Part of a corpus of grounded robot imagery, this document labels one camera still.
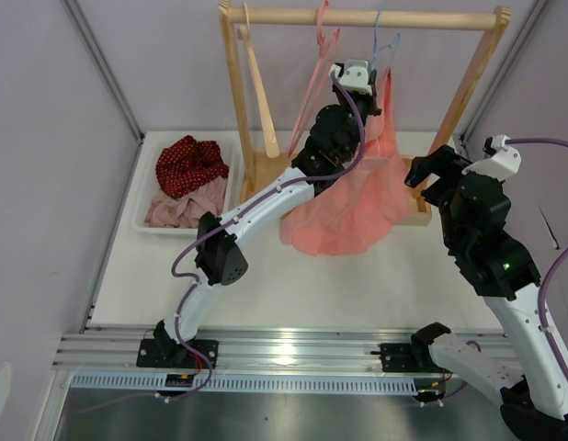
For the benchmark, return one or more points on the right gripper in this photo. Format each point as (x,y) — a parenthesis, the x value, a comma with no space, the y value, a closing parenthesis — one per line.
(445,163)

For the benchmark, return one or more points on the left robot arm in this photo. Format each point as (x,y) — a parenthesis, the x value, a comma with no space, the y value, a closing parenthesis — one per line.
(334,147)

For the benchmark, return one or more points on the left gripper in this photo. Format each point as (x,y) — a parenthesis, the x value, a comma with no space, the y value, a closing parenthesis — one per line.
(370,99)

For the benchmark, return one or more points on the salmon pink skirt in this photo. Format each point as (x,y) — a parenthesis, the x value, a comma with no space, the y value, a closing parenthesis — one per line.
(361,207)

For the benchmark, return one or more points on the white slotted cable duct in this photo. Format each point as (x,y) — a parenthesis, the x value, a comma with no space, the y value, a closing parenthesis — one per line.
(225,382)

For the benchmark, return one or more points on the dusty pink cloth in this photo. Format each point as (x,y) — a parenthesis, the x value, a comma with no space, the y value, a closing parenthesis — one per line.
(185,212)

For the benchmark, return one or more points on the light blue wire hanger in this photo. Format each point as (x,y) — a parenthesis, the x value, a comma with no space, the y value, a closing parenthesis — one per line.
(383,54)

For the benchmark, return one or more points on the red polka dot cloth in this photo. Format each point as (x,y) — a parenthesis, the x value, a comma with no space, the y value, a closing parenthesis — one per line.
(189,164)

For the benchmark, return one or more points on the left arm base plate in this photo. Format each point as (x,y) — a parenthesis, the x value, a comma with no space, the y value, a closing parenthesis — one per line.
(150,354)

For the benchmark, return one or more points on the aluminium mounting rail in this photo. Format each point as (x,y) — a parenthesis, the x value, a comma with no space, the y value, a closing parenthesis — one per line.
(260,351)

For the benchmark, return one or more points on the wooden clothes rack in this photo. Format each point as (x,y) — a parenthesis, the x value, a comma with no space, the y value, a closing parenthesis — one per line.
(260,170)

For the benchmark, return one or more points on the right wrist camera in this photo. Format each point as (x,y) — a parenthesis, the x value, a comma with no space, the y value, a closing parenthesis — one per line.
(503,159)

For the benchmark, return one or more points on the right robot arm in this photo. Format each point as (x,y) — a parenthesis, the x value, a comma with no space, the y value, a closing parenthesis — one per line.
(532,401)

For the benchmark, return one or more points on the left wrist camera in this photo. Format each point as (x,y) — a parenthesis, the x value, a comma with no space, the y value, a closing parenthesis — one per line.
(355,76)

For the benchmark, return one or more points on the beige wooden hanger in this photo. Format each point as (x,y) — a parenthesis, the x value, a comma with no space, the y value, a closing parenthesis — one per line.
(267,125)

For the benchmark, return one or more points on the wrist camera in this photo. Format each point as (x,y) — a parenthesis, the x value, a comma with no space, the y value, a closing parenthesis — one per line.
(503,159)
(355,76)

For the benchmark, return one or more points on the pink plastic hanger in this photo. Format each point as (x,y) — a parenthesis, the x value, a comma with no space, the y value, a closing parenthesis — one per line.
(328,45)

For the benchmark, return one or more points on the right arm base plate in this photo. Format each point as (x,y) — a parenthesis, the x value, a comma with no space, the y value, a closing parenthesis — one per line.
(398,358)

